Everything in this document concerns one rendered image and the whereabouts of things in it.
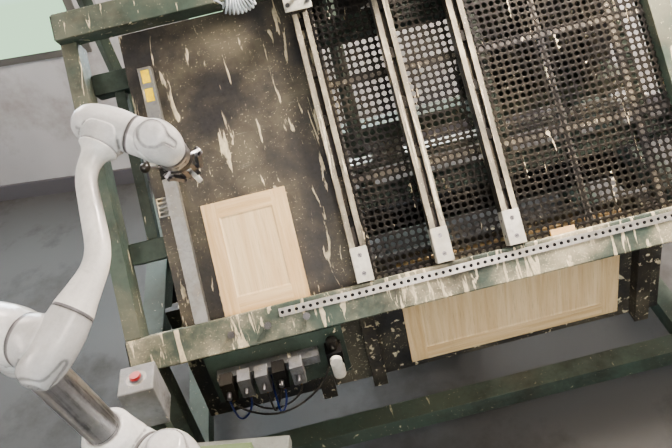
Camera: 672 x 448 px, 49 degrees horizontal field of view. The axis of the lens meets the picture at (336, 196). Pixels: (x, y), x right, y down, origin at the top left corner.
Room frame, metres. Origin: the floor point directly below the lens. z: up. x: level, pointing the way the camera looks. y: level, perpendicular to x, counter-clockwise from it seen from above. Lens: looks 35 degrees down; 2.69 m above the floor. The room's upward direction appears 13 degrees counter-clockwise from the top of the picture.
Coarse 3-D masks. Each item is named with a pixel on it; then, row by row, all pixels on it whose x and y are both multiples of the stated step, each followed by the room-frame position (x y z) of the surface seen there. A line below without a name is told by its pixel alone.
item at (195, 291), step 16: (144, 96) 2.51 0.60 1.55; (160, 112) 2.46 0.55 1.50; (176, 192) 2.27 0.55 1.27; (176, 208) 2.23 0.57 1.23; (176, 224) 2.20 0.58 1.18; (176, 240) 2.16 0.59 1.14; (192, 256) 2.12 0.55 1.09; (192, 272) 2.08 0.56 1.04; (192, 288) 2.05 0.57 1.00; (192, 304) 2.01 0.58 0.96; (208, 320) 1.97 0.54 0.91
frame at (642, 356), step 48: (624, 288) 2.19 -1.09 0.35; (384, 336) 2.17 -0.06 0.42; (528, 336) 2.18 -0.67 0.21; (192, 384) 2.38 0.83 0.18; (336, 384) 2.16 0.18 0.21; (480, 384) 2.01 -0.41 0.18; (528, 384) 1.96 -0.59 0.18; (576, 384) 1.94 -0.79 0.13; (192, 432) 1.92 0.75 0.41; (288, 432) 2.00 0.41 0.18; (336, 432) 1.94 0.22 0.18; (384, 432) 1.93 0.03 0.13
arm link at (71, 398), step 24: (0, 312) 1.34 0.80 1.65; (24, 312) 1.33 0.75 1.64; (0, 336) 1.28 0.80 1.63; (0, 360) 1.26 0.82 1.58; (72, 384) 1.36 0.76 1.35; (72, 408) 1.35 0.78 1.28; (96, 408) 1.38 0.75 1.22; (120, 408) 1.48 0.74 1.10; (96, 432) 1.37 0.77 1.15; (120, 432) 1.40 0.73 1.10; (144, 432) 1.43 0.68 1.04
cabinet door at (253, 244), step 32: (256, 192) 2.25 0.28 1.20; (224, 224) 2.20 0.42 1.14; (256, 224) 2.18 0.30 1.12; (288, 224) 2.16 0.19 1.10; (224, 256) 2.12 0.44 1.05; (256, 256) 2.11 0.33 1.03; (288, 256) 2.09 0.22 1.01; (224, 288) 2.05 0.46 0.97; (256, 288) 2.04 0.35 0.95; (288, 288) 2.02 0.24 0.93
